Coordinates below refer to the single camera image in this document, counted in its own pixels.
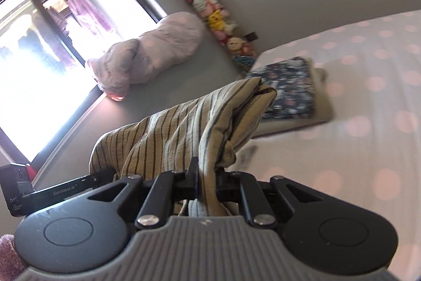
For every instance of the beige striped shirt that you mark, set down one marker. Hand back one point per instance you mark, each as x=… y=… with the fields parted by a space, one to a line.
x=212 y=128

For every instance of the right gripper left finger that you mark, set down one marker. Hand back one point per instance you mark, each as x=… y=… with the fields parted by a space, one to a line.
x=83 y=224

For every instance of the pink polka dot bedsheet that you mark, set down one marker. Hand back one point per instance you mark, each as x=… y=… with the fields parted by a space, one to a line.
x=369 y=153

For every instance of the beige folded blanket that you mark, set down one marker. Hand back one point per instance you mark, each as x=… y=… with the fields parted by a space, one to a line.
x=322 y=113

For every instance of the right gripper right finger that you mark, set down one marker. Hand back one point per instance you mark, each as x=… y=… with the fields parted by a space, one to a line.
x=323 y=232

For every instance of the dark floral folded garment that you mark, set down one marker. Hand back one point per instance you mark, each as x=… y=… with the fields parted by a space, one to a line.
x=294 y=85

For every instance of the window with dark frame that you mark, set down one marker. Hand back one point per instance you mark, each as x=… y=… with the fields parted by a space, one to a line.
x=45 y=85

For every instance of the pink polka dot pillow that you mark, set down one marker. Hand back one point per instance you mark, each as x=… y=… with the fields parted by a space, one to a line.
x=138 y=60

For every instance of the hanging plush toy organizer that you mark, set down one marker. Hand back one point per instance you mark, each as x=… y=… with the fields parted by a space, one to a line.
x=226 y=31

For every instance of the pink fuzzy sleeve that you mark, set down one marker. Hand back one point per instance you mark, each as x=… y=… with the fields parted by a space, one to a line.
x=11 y=264

